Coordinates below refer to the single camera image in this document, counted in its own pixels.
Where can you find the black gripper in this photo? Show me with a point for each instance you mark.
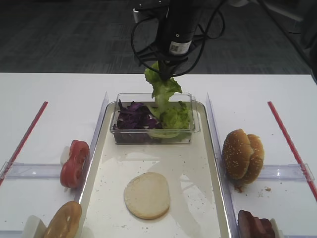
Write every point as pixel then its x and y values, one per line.
pixel 168 61

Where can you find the green lettuce leaf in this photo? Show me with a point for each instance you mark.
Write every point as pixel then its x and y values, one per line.
pixel 162 91

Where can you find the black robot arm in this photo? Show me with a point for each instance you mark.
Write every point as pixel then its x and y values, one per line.
pixel 179 25

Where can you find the green lettuce pile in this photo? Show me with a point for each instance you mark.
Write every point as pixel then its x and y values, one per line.
pixel 181 122

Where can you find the white stopper behind tomato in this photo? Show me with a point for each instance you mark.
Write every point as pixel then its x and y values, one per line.
pixel 65 155

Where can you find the red tomato slices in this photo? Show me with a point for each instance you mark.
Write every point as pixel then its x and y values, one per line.
pixel 72 169

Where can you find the brown meat patties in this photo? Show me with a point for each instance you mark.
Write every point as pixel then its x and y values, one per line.
pixel 254 227

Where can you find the white stopper behind patties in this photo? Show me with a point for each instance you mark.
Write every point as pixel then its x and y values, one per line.
pixel 278 233

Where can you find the shredded purple cabbage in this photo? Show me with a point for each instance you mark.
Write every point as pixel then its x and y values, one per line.
pixel 136 116

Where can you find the clear plastic salad container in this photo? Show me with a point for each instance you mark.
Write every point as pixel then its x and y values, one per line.
pixel 140 136

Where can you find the sesame burger bun front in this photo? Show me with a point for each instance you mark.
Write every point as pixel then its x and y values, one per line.
pixel 236 153

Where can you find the sesame burger bun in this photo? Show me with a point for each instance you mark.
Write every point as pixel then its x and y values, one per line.
pixel 256 160
pixel 236 153

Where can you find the bottom bun slice on tray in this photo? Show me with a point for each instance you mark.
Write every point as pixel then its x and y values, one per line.
pixel 147 196

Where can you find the sesame burger bun rear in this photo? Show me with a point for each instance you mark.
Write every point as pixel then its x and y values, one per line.
pixel 256 160

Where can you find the left red strip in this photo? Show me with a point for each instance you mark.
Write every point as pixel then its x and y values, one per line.
pixel 22 142

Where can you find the red strip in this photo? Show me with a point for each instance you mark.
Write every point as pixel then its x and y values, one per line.
pixel 296 154
pixel 22 142

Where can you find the silver metal tray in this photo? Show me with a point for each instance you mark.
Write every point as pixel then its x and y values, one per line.
pixel 196 209

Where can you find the upper right clear holder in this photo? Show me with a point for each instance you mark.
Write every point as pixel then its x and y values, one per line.
pixel 291 172

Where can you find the clear holder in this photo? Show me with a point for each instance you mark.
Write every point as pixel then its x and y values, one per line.
pixel 11 234
pixel 291 172
pixel 30 171

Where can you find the upper left clear holder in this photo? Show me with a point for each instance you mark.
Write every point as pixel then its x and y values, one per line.
pixel 30 171

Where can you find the toasted bun slice upright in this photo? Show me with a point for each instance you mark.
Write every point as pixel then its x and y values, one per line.
pixel 65 222

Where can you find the right red strip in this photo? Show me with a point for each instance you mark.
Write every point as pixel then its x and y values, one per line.
pixel 296 154

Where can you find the white stopper behind bun slice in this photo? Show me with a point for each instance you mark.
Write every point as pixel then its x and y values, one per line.
pixel 34 228

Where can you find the lower left clear holder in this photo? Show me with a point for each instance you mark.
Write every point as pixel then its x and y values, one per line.
pixel 11 234

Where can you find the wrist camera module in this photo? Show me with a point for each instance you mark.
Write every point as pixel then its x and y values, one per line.
pixel 156 9

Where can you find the left clear vertical rail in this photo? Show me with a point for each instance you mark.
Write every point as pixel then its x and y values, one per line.
pixel 88 162

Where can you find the clear vertical rail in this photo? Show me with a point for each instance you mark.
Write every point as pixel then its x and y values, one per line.
pixel 229 211
pixel 88 162

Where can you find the right clear vertical rail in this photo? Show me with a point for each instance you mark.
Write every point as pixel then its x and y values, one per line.
pixel 229 211

